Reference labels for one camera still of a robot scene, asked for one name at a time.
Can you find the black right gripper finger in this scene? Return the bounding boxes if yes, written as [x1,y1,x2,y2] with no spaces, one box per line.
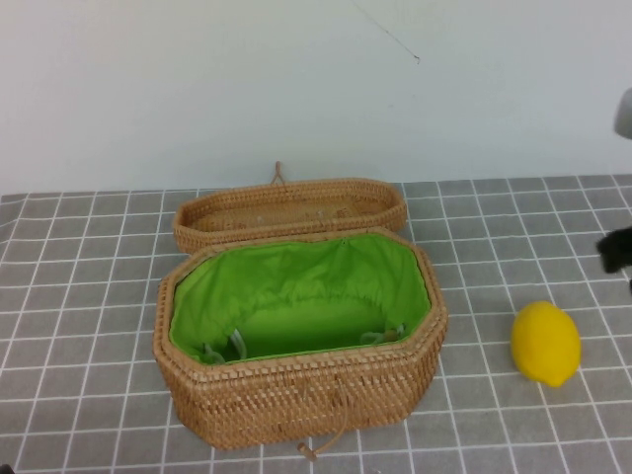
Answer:
[593,226,632,276]

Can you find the yellow lemon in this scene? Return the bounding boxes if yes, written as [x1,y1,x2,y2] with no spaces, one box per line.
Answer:
[510,300,583,388]

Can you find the green fabric basket liner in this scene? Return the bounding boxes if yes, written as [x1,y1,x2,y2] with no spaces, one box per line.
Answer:
[169,236,430,365]

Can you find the woven rattan basket lid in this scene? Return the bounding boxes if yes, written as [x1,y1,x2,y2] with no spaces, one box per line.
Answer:
[172,178,408,256]

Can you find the woven rattan basket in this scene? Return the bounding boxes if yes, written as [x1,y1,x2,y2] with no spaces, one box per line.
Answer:
[151,227,449,451]

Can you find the grey white-grid tablecloth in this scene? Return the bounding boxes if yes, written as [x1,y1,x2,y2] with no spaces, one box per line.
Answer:
[0,174,632,474]

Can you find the pale liner drawstring cord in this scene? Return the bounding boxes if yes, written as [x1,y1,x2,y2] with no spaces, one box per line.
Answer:
[200,329,247,365]
[358,322,405,346]

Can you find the basket toggle cord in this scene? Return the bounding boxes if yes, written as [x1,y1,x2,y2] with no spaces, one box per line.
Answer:
[295,380,348,459]

